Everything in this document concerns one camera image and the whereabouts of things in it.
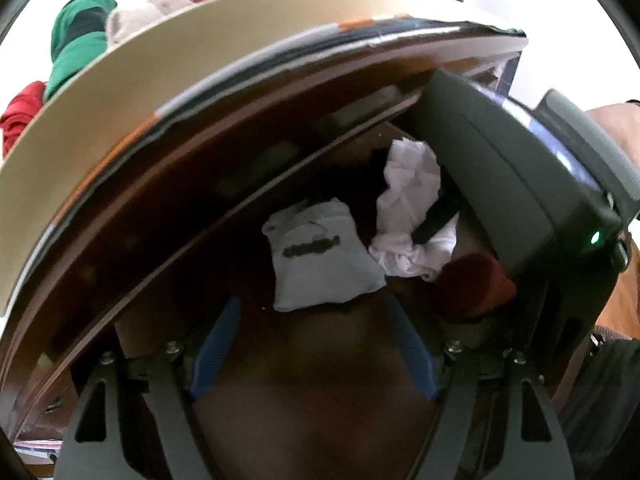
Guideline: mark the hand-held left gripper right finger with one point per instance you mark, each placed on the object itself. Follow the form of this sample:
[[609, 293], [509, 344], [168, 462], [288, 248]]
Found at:
[[412, 345]]

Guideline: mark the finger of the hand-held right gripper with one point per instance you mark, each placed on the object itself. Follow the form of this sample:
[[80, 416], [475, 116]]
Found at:
[[434, 221]]

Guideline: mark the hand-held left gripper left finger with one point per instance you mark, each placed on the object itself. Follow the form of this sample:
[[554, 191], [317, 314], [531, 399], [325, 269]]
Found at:
[[217, 345]]

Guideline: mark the bright red underwear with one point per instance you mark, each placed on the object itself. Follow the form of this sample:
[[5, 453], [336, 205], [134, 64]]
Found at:
[[20, 115]]

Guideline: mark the green black underwear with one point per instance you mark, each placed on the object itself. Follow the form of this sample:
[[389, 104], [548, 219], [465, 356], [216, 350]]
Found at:
[[75, 45]]

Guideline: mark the cream fluffy underwear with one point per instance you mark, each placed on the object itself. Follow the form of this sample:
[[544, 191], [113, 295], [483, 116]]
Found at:
[[150, 15]]

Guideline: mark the person's right forearm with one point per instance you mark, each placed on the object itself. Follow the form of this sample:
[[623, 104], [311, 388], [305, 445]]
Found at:
[[617, 130]]

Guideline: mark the metal drawer pull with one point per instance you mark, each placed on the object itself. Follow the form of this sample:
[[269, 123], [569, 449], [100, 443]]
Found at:
[[52, 403]]

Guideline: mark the pink striped cloth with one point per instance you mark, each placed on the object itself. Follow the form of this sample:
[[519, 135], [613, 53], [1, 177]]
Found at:
[[35, 443]]

